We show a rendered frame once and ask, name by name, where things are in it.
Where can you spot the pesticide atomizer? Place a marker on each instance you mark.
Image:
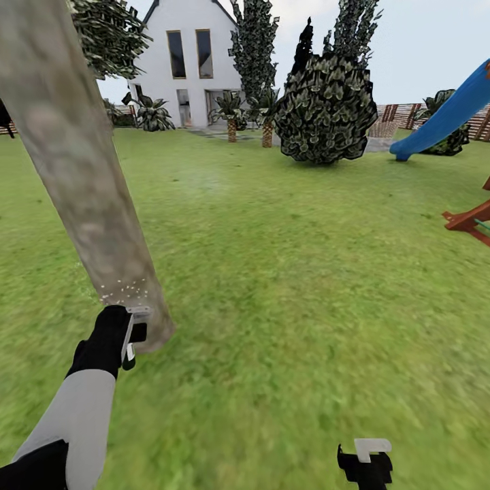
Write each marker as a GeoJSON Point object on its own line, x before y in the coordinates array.
{"type": "Point", "coordinates": [129, 361]}

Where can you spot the garden chair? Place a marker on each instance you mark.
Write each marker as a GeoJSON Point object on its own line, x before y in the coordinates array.
{"type": "Point", "coordinates": [384, 130]}

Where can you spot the fixed window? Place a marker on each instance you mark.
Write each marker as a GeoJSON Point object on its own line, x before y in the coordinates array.
{"type": "Point", "coordinates": [184, 108]}

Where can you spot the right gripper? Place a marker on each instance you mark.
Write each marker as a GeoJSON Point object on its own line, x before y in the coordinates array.
{"type": "Point", "coordinates": [379, 467]}

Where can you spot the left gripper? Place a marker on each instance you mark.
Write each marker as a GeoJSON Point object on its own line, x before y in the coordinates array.
{"type": "Point", "coordinates": [138, 333]}

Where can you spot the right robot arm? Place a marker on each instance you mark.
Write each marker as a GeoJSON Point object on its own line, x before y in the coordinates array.
{"type": "Point", "coordinates": [370, 471]}

